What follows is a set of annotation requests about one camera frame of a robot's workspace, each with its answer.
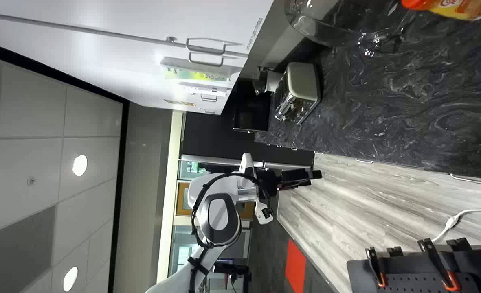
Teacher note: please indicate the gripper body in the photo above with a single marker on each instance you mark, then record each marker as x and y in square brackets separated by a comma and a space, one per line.
[269, 182]

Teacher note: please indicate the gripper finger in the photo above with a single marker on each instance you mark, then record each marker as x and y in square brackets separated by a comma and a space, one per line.
[295, 184]
[303, 174]

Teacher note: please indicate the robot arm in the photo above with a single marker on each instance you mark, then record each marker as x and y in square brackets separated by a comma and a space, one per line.
[218, 213]

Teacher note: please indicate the white cabinet door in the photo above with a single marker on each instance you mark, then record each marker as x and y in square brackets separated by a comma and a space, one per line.
[102, 61]
[142, 16]

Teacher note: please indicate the black microwave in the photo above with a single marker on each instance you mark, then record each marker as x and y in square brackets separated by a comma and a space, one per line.
[250, 116]

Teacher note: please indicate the red floor mat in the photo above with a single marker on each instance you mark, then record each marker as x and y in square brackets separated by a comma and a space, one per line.
[295, 266]

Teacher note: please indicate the silver and cream toaster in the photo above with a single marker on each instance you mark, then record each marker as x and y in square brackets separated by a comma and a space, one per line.
[301, 87]

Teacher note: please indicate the window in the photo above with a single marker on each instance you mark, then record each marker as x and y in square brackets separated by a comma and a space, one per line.
[181, 252]

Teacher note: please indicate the black clamp with orange grip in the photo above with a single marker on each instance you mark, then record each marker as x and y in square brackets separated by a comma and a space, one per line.
[376, 266]
[440, 264]

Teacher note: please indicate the yellow paper label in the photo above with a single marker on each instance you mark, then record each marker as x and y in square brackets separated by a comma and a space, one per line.
[179, 103]

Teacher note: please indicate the green paper label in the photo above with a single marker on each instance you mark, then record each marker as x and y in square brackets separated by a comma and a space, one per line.
[191, 75]

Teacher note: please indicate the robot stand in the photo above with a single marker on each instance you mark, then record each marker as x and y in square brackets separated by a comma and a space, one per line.
[419, 272]

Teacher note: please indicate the clear glass jug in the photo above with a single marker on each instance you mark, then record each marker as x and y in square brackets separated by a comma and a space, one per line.
[334, 24]

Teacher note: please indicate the round ceiling light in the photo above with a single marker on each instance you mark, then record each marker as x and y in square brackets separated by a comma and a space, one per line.
[70, 278]
[80, 165]

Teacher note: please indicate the white upper cabinets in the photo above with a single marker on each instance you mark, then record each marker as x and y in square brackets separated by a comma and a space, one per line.
[122, 36]

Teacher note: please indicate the orange capped bottle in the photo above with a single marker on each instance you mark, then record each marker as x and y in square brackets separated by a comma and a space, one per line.
[452, 7]

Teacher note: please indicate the grey ceiling vent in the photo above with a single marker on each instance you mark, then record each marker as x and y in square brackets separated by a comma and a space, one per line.
[20, 252]

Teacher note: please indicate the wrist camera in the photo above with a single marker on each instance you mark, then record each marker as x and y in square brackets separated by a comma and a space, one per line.
[263, 215]

